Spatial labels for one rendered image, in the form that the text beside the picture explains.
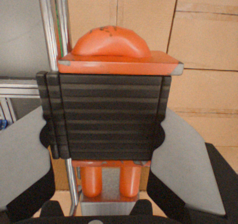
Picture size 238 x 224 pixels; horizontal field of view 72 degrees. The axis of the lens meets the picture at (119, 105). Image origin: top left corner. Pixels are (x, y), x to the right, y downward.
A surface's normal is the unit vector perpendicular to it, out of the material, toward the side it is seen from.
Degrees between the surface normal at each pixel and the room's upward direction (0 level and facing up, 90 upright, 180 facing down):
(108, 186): 90
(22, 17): 0
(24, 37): 0
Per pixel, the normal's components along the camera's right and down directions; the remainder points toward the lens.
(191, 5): 0.03, 0.46
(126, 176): -0.42, 0.40
